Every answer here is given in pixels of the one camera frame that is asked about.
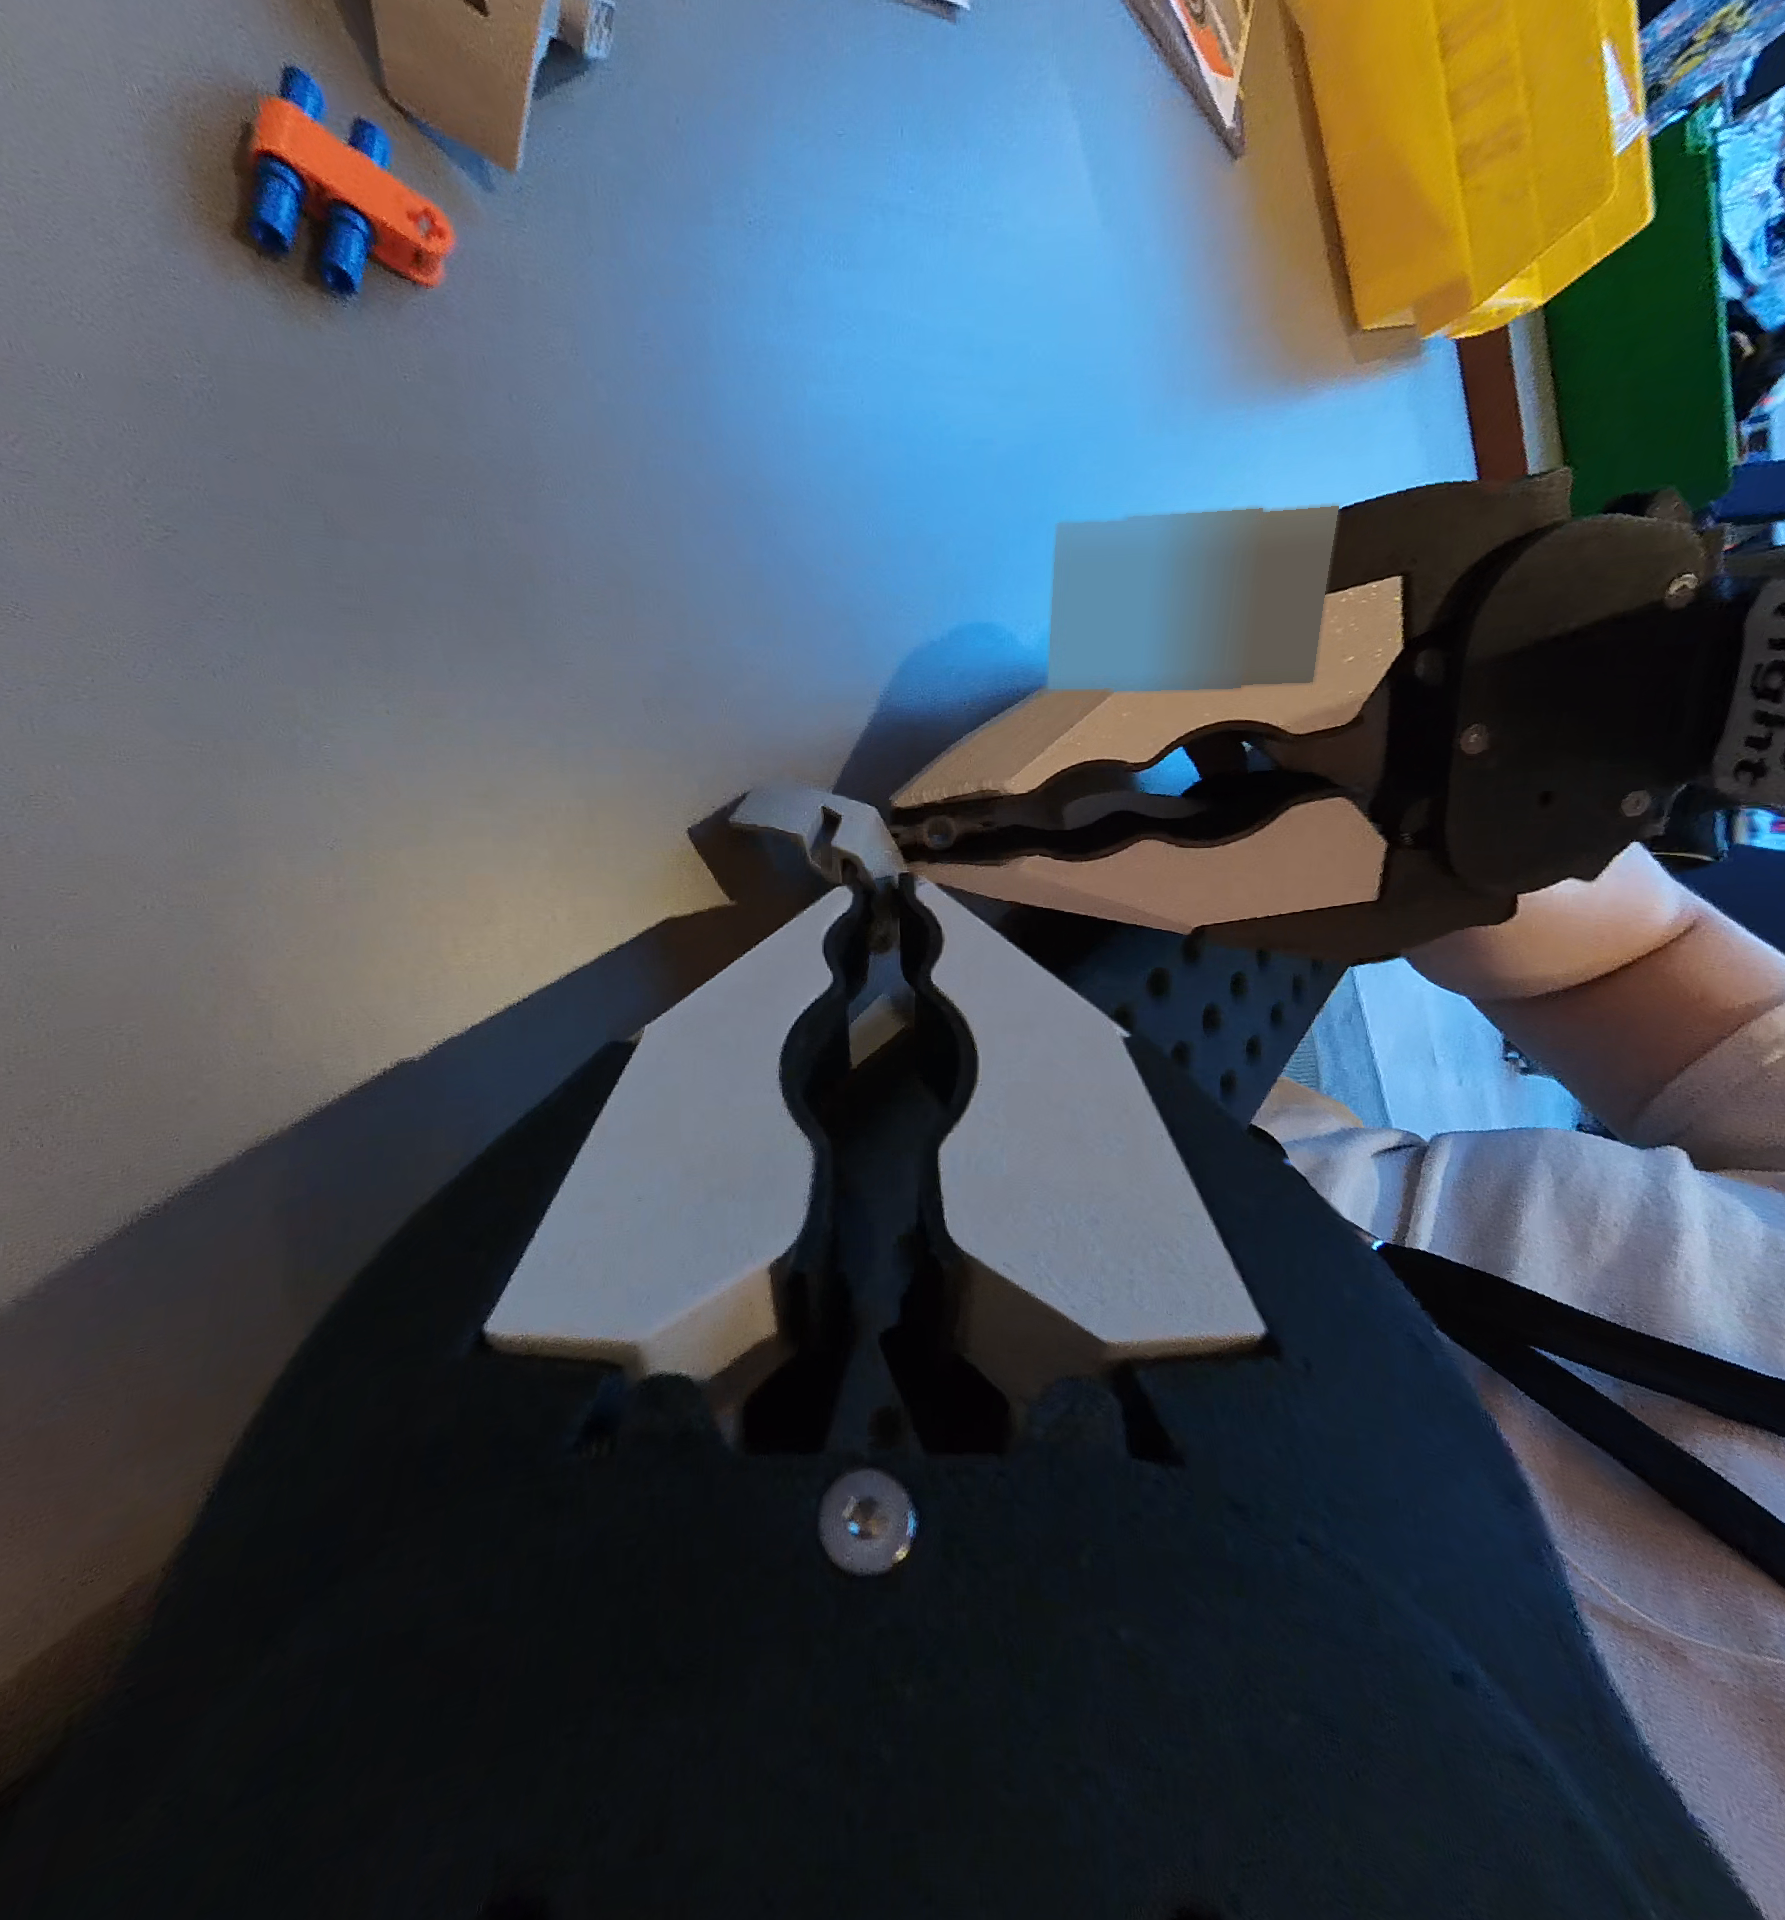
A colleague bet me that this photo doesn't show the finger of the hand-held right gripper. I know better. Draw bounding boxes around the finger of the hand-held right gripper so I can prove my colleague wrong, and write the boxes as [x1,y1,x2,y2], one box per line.
[897,787,1388,938]
[884,575,1417,833]

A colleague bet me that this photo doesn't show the orange toy beam blue pins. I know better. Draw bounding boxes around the orange toy beam blue pins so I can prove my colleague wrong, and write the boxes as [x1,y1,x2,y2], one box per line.
[238,61,458,302]

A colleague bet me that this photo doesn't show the grey curved toy panel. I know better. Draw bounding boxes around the grey curved toy panel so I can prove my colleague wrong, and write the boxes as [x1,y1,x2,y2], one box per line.
[726,787,907,895]

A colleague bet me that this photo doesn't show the black cord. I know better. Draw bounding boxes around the black cord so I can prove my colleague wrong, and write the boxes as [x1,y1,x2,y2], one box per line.
[1436,1308,1785,1640]
[1371,1235,1785,1450]

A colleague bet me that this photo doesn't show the tan slotted block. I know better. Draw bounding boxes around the tan slotted block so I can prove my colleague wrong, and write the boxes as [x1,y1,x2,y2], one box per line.
[367,0,567,178]

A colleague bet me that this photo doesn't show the grey desk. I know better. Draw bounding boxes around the grey desk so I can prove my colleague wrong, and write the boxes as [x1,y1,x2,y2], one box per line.
[0,0,1571,1874]

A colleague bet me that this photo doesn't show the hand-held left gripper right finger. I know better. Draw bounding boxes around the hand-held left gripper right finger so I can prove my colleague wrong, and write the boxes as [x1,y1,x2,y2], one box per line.
[891,876,1271,1455]

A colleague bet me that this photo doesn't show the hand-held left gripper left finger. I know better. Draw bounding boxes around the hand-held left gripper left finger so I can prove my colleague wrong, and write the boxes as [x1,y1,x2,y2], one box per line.
[487,880,870,1455]

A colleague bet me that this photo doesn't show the colourful booklet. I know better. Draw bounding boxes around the colourful booklet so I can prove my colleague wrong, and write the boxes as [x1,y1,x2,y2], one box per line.
[1126,0,1254,161]

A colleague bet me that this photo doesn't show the person's right forearm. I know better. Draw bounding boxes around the person's right forearm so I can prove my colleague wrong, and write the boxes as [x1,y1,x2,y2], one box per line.
[1408,844,1785,1185]

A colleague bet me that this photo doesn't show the green board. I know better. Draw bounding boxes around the green board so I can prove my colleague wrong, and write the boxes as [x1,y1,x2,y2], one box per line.
[1543,109,1737,520]

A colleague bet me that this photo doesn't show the person's pale shirt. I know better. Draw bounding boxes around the person's pale shirt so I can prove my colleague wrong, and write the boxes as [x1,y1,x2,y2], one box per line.
[1254,976,1785,1920]

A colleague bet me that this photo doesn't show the dark perforated desk panel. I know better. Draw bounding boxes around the dark perforated desk panel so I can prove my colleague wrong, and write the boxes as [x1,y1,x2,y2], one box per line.
[818,898,1349,1132]

